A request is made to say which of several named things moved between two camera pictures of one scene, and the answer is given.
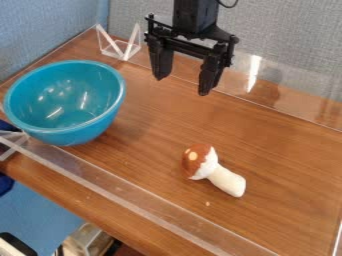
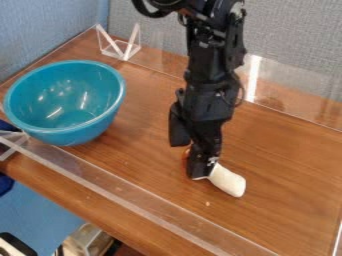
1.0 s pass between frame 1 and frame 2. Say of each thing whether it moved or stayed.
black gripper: moved
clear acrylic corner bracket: stayed
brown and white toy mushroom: stayed
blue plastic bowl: stayed
